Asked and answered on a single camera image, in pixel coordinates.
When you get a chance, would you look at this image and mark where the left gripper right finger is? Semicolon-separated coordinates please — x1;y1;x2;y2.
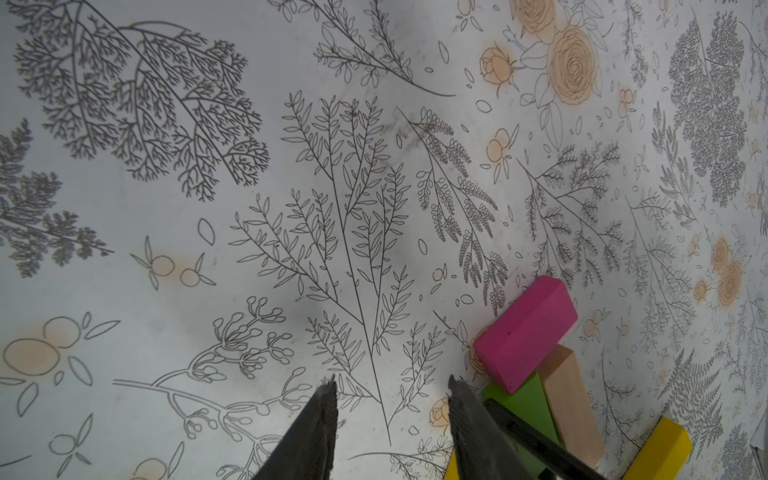
448;375;533;480

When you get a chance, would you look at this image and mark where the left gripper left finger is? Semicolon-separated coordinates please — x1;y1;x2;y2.
253;376;338;480

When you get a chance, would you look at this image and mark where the green building block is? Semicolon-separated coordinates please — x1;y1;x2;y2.
483;372;560;444

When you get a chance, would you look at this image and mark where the natural wood building block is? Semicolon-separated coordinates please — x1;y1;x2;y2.
536;344;605;467

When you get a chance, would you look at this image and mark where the magenta building block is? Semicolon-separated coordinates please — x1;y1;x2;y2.
474;276;577;393

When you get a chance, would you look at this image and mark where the yellow building block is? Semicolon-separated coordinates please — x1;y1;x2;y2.
623;417;693;480
443;451;459;480

